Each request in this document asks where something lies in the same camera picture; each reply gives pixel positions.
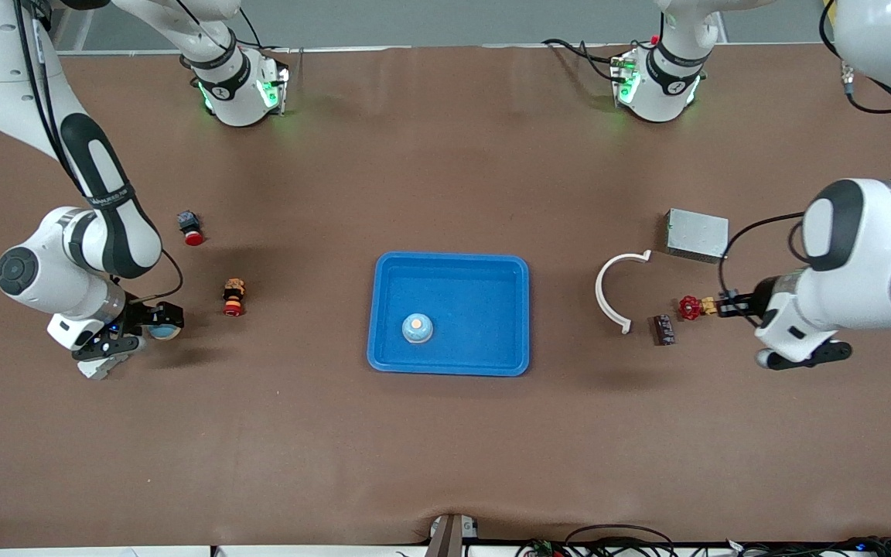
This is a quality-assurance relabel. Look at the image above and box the white circuit breaker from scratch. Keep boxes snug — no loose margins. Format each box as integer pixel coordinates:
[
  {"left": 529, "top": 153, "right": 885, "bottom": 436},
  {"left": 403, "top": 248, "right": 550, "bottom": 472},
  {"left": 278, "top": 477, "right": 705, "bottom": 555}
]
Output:
[{"left": 78, "top": 357, "right": 128, "bottom": 381}]

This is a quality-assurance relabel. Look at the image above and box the red yellow emergency stop button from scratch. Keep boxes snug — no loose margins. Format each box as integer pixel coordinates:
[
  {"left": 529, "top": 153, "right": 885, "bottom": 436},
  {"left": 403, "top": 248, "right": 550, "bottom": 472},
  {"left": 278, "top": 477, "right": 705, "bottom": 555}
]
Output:
[{"left": 222, "top": 278, "right": 248, "bottom": 318}]

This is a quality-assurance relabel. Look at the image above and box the black base power cable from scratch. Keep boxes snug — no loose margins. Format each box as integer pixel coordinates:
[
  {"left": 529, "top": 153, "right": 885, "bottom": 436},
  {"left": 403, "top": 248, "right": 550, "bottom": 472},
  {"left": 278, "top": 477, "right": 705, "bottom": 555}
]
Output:
[{"left": 542, "top": 37, "right": 624, "bottom": 82}]

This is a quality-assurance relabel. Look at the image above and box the brown table mat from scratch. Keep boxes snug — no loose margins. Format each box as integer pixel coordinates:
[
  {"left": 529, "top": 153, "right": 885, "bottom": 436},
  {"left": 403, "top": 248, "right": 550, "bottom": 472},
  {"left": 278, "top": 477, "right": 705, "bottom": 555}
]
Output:
[{"left": 0, "top": 43, "right": 891, "bottom": 550}]

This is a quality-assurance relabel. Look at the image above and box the red valve brass fitting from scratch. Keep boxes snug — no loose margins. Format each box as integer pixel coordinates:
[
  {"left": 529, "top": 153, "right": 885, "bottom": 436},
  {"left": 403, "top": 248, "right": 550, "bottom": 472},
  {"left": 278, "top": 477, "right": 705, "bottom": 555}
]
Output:
[{"left": 677, "top": 295, "right": 719, "bottom": 322}]

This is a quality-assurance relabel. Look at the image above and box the white curved plastic clamp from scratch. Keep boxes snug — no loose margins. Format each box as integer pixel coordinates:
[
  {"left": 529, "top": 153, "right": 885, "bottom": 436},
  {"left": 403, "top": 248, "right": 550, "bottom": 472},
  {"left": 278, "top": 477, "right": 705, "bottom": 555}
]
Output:
[{"left": 595, "top": 249, "right": 653, "bottom": 335}]

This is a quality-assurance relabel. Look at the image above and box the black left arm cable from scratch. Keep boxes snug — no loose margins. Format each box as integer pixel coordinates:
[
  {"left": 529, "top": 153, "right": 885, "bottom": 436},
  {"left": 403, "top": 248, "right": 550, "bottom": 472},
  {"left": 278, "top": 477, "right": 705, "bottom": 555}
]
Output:
[{"left": 718, "top": 0, "right": 891, "bottom": 306}]

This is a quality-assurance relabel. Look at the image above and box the grey camera stand post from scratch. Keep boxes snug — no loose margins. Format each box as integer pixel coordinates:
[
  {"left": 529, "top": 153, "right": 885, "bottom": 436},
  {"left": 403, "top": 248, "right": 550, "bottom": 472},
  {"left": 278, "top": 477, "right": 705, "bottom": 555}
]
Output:
[{"left": 426, "top": 514, "right": 479, "bottom": 557}]

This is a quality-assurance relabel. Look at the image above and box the black cable bundle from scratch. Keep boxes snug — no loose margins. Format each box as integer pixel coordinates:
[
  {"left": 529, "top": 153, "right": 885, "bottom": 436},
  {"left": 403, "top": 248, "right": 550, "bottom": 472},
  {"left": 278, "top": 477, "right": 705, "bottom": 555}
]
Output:
[{"left": 515, "top": 525, "right": 891, "bottom": 557}]

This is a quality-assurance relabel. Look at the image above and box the red push button black base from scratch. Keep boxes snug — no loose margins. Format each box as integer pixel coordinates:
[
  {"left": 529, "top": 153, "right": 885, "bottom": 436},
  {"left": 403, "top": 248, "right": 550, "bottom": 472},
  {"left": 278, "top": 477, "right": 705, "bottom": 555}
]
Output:
[{"left": 177, "top": 210, "right": 206, "bottom": 248}]

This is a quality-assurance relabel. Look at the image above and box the blue plastic tray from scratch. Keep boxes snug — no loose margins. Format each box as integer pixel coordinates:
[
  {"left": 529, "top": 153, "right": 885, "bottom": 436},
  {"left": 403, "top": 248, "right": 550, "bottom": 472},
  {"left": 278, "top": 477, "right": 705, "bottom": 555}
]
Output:
[{"left": 367, "top": 251, "right": 531, "bottom": 378}]

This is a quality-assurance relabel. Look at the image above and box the grey metal box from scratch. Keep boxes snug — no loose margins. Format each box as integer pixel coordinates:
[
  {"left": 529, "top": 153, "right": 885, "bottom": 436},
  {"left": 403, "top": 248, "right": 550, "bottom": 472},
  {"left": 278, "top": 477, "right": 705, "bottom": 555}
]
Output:
[{"left": 664, "top": 207, "right": 730, "bottom": 265}]

